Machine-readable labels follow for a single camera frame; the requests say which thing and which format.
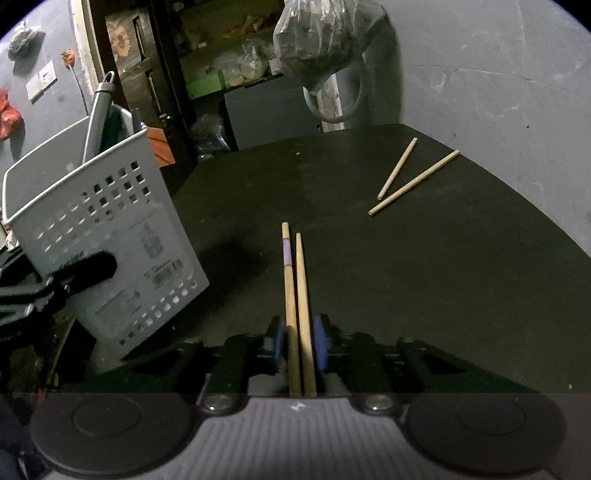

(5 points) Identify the red mesh bag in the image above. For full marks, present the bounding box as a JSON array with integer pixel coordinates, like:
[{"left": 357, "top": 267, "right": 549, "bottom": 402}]
[{"left": 0, "top": 90, "right": 24, "bottom": 141}]

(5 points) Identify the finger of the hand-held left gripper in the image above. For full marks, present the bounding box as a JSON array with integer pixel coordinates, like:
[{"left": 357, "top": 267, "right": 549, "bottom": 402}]
[{"left": 44, "top": 250, "right": 118, "bottom": 296}]

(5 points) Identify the metal handled peeler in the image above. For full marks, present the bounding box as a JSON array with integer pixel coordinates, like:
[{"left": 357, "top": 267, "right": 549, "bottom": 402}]
[{"left": 81, "top": 71, "right": 116, "bottom": 164}]

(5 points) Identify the dark green plastic spatula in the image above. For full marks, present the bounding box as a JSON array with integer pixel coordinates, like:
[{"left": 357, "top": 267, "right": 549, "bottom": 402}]
[{"left": 105, "top": 105, "right": 137, "bottom": 146}]

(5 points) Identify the sunflower door decoration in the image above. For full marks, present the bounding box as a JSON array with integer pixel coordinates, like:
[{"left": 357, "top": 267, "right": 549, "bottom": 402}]
[{"left": 108, "top": 23, "right": 132, "bottom": 58}]

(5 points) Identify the clear bag of food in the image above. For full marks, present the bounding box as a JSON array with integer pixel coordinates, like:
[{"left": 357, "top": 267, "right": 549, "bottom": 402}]
[{"left": 238, "top": 39, "right": 271, "bottom": 81}]

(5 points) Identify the black plastic bag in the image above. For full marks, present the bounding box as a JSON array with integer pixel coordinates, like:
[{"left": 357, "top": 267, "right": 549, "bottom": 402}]
[{"left": 189, "top": 113, "right": 232, "bottom": 158}]

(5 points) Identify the grey cabinet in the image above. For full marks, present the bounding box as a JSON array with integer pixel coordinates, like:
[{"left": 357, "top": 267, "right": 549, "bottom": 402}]
[{"left": 224, "top": 76, "right": 324, "bottom": 151}]

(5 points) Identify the dark wooden door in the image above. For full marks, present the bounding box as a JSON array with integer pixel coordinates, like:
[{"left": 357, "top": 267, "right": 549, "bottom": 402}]
[{"left": 85, "top": 0, "right": 195, "bottom": 167}]

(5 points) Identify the pale door frame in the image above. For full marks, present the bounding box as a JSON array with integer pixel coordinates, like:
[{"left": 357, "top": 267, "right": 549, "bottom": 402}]
[{"left": 67, "top": 0, "right": 116, "bottom": 121}]

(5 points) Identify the white wall switch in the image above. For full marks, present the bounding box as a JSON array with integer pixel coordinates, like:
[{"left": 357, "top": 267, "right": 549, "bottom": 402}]
[{"left": 25, "top": 62, "right": 58, "bottom": 102}]

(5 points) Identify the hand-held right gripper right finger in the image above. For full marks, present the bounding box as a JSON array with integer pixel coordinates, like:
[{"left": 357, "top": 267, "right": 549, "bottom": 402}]
[{"left": 312, "top": 314, "right": 533, "bottom": 415}]

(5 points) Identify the reddish wooden stool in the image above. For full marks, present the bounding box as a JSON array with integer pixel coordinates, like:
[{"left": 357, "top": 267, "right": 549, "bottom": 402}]
[{"left": 147, "top": 128, "right": 177, "bottom": 167}]

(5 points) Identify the clear hanging plastic bag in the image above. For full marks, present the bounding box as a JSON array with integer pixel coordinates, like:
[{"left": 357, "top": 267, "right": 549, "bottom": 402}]
[{"left": 272, "top": 0, "right": 386, "bottom": 90}]

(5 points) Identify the white hose loop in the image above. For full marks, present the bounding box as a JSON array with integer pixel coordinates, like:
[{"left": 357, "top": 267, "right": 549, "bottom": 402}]
[{"left": 302, "top": 60, "right": 370, "bottom": 125}]

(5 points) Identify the wooden shelf unit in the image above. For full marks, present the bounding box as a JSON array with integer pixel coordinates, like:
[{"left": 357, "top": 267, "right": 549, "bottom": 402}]
[{"left": 171, "top": 0, "right": 296, "bottom": 100}]

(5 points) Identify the light green box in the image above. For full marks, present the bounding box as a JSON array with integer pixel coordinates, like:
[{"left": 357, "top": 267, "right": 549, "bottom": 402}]
[{"left": 187, "top": 74, "right": 226, "bottom": 99}]

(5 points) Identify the white perforated utensil basket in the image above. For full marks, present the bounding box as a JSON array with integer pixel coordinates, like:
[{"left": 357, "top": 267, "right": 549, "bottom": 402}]
[{"left": 1, "top": 104, "right": 211, "bottom": 361}]

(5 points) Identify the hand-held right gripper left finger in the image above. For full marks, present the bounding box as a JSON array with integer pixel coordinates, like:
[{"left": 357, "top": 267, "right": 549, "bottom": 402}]
[{"left": 99, "top": 315, "right": 286, "bottom": 415}]

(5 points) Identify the dark bag on wall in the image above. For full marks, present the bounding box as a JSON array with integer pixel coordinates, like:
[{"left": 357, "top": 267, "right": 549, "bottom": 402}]
[{"left": 7, "top": 25, "right": 44, "bottom": 61}]

